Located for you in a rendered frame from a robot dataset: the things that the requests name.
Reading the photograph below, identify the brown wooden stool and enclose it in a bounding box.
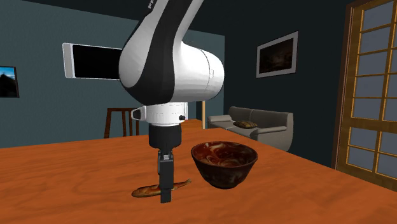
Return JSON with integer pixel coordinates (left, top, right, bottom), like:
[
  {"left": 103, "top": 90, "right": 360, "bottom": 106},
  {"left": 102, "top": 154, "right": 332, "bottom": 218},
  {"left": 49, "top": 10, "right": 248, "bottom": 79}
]
[{"left": 104, "top": 107, "right": 141, "bottom": 139}]

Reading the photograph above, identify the black framed blue wall picture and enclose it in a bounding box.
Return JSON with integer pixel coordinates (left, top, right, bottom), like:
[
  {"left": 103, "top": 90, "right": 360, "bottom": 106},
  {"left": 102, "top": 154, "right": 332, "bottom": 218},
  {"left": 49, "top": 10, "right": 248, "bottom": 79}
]
[{"left": 0, "top": 66, "right": 20, "bottom": 99}]

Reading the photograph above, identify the yellow brown banana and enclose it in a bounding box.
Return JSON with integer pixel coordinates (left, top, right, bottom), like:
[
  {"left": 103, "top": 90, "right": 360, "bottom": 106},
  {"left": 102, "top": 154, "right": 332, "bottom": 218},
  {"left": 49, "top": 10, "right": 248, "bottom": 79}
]
[{"left": 131, "top": 178, "right": 192, "bottom": 199}]

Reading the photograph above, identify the grey sofa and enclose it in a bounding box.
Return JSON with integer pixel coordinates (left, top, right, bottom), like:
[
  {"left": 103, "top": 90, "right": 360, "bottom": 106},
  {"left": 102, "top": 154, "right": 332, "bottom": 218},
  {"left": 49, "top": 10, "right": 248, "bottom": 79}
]
[{"left": 207, "top": 106, "right": 294, "bottom": 152}]

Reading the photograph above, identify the dark brown swirl bowl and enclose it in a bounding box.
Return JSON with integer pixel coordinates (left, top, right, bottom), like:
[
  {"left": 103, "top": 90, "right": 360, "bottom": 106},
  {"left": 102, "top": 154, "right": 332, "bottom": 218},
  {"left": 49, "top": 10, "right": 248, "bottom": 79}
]
[{"left": 190, "top": 141, "right": 259, "bottom": 190}]

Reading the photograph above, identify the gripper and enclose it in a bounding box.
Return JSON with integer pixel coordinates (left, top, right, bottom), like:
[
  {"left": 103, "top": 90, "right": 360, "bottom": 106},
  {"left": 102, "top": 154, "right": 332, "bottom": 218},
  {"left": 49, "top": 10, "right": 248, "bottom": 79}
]
[{"left": 148, "top": 123, "right": 183, "bottom": 204}]

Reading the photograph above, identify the white framed wall television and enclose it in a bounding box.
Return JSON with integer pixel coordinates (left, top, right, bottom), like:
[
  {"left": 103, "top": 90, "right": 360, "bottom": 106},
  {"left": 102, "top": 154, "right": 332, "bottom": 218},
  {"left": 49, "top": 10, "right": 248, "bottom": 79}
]
[{"left": 62, "top": 42, "right": 123, "bottom": 80}]

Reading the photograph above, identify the wooden lattice window door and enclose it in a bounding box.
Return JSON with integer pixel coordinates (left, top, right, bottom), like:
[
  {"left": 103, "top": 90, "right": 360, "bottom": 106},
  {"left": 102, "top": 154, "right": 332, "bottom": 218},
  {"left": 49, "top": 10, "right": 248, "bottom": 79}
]
[{"left": 331, "top": 0, "right": 397, "bottom": 192}]

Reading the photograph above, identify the grey framed dark wall picture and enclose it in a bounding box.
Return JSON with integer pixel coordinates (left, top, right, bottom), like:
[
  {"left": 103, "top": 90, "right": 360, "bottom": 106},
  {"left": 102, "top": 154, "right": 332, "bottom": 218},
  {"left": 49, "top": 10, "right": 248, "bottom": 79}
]
[{"left": 256, "top": 31, "right": 299, "bottom": 79}]

